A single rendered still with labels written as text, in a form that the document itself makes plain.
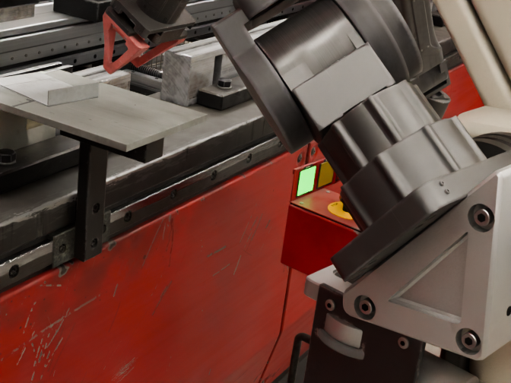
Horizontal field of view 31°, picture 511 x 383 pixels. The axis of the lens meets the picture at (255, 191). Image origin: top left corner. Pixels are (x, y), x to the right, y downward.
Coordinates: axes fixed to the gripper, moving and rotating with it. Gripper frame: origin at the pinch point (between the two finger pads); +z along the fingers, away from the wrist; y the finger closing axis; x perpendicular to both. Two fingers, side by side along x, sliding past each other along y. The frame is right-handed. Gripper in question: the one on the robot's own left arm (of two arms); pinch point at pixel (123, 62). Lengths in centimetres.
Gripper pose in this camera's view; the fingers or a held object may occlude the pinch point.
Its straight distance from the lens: 121.6
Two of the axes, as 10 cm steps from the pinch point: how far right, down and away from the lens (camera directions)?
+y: -5.2, 2.6, -8.1
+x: 6.8, 7.1, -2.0
